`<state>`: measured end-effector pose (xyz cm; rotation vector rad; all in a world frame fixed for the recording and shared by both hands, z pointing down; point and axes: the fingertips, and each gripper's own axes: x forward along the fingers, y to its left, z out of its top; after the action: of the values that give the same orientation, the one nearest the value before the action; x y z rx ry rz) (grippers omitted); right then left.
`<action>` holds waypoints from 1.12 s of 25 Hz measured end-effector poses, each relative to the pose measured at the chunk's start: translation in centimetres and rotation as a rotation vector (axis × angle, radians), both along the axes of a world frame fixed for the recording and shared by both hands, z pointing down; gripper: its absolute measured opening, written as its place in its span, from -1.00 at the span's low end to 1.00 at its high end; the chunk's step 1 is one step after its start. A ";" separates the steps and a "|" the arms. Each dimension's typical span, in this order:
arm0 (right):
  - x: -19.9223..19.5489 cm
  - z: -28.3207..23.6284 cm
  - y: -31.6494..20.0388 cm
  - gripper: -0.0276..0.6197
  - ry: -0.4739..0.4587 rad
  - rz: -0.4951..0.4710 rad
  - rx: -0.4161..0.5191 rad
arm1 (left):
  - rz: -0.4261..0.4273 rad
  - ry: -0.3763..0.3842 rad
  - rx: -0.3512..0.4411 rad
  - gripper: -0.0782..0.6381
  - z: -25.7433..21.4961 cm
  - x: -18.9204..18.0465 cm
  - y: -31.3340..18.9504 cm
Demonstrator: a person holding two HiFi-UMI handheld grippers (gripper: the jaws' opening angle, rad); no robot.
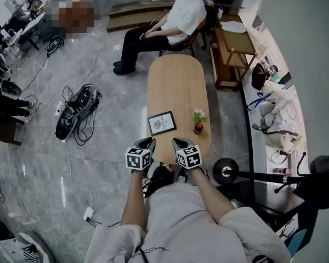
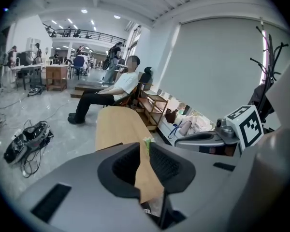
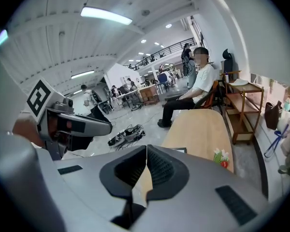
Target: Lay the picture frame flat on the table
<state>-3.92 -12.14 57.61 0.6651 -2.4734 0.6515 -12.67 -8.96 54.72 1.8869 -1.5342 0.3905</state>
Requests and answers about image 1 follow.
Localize black and orange chair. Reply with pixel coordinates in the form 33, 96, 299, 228
158, 5, 217, 59

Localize person's left forearm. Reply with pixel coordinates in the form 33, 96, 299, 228
120, 170, 149, 234

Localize white patterned bag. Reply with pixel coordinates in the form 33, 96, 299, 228
16, 231, 49, 263

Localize white desk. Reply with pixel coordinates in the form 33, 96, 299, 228
4, 11, 47, 52

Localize white plastic bags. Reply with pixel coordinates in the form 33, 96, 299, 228
259, 83, 302, 147

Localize long white cable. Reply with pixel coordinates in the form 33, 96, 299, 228
62, 140, 95, 210

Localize blue lanyard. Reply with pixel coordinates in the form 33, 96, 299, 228
246, 92, 272, 111

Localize dark grey cap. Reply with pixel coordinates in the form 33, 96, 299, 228
309, 154, 329, 175

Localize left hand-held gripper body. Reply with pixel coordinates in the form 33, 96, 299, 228
125, 143, 157, 173

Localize black coat rack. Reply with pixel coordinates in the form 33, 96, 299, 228
212, 151, 319, 195

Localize black open backpack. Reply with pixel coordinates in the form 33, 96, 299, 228
55, 107, 82, 140

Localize wooden step platform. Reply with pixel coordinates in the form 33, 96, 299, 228
105, 0, 179, 33

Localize framed picture card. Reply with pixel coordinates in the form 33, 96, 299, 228
147, 110, 178, 136

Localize brown leather bag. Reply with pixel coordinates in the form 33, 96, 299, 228
251, 62, 272, 90

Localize light wooden table top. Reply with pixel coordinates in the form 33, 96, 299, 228
147, 54, 212, 166

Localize person's right forearm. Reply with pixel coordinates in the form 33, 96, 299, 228
190, 171, 236, 226

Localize person's sneaker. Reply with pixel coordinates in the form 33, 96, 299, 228
173, 165, 211, 186
149, 165, 176, 194

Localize grey open backpack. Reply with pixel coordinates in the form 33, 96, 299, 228
67, 83, 103, 112

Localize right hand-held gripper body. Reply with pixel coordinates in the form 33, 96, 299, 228
175, 145, 203, 173

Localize black floor bag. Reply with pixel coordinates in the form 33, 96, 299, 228
45, 36, 65, 57

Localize black cable tangle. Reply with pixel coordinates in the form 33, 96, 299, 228
61, 85, 102, 147

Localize small red vase with flowers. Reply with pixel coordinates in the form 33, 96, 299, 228
192, 108, 208, 134

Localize white folded cloth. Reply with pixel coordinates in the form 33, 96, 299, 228
220, 20, 248, 34

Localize wooden shelf rack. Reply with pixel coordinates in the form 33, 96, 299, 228
209, 3, 258, 90

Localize dark wooden desk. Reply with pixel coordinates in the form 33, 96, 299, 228
0, 90, 24, 147

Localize dark hanging bag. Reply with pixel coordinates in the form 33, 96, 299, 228
292, 174, 329, 210

